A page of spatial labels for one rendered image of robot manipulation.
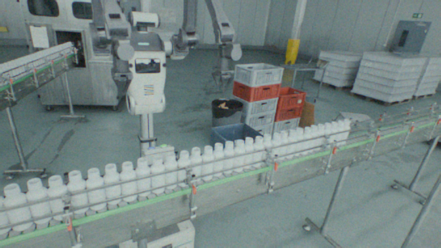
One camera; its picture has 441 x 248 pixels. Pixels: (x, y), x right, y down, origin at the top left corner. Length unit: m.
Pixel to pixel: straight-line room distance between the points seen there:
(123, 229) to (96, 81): 3.77
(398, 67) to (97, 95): 6.53
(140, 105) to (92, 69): 3.17
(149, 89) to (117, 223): 0.78
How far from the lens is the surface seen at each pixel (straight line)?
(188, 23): 1.47
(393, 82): 7.34
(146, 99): 1.55
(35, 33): 4.83
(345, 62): 8.04
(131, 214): 1.12
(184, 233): 1.98
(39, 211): 1.08
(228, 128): 1.93
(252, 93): 3.44
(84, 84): 4.78
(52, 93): 4.99
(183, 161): 1.09
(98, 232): 1.14
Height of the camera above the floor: 1.72
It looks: 24 degrees down
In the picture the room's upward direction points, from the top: 5 degrees clockwise
